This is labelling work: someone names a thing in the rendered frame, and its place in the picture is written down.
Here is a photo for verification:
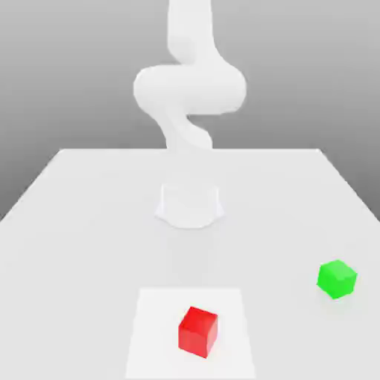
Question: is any small red cube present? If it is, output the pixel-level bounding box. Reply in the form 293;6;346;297
177;306;219;359

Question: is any small green cube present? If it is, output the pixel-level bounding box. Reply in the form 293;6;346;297
315;258;358;301

